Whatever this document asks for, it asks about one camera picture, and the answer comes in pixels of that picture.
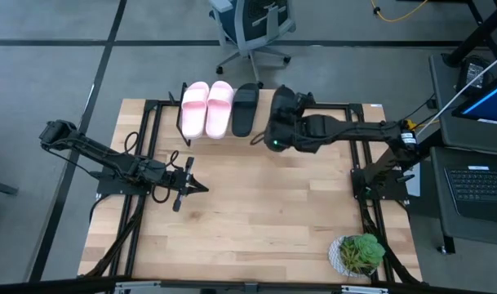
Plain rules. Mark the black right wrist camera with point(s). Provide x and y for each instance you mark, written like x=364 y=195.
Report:
x=276 y=141

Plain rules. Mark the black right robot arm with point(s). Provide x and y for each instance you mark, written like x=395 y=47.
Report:
x=354 y=130

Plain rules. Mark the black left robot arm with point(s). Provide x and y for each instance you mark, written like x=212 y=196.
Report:
x=105 y=157

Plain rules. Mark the dark grey equipment cart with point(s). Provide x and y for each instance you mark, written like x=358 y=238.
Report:
x=456 y=228

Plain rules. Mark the black rubber slide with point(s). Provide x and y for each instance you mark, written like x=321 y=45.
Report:
x=245 y=110
x=282 y=98

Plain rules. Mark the thin white rod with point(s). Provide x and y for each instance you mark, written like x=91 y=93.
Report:
x=476 y=80

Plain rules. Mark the wooden shelf black metal frame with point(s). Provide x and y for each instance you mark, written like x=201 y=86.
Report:
x=262 y=112

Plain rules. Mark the pink rubber slide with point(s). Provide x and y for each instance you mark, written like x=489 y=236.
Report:
x=195 y=108
x=219 y=108

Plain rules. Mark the black laptop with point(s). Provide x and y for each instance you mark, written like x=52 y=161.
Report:
x=480 y=192

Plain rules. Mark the black crossbar with silver brackets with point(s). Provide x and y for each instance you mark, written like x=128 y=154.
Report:
x=248 y=286

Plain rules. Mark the yellow plug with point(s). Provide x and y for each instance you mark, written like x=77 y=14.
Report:
x=411 y=123

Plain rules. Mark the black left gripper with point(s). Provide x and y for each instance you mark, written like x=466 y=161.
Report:
x=182 y=181

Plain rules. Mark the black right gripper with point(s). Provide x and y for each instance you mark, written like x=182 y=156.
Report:
x=299 y=114

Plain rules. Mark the black power brick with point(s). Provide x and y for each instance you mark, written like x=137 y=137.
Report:
x=472 y=71

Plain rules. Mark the black aluminium rig frame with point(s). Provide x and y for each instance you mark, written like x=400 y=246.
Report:
x=334 y=107

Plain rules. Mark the potted green succulent plant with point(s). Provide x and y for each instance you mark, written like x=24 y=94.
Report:
x=362 y=253

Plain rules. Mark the grey stand leg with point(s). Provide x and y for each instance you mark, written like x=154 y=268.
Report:
x=1 y=188

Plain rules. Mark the monitor with blue screen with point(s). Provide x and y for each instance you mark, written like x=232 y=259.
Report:
x=489 y=102

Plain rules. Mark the pale blue box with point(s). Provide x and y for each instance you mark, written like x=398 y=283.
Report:
x=413 y=185

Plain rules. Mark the grey blue office chair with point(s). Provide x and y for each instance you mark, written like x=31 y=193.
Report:
x=248 y=24

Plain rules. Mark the black desk leg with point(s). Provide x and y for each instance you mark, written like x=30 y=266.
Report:
x=476 y=36

